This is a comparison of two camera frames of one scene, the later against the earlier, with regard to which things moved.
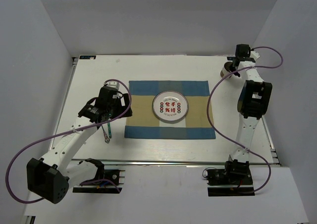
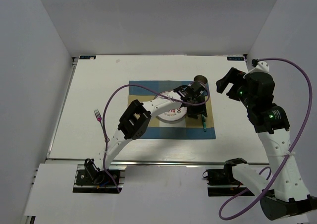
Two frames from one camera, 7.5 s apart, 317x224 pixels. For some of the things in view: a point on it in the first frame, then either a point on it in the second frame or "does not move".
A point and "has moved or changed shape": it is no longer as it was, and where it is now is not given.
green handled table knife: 109,130 → 204,119
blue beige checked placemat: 197,123 does not move
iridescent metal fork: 107,139 has moved or changed shape
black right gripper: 237,74 → 234,76
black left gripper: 122,108 → 200,109
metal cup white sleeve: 226,70 → 201,79
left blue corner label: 87,57 does not move
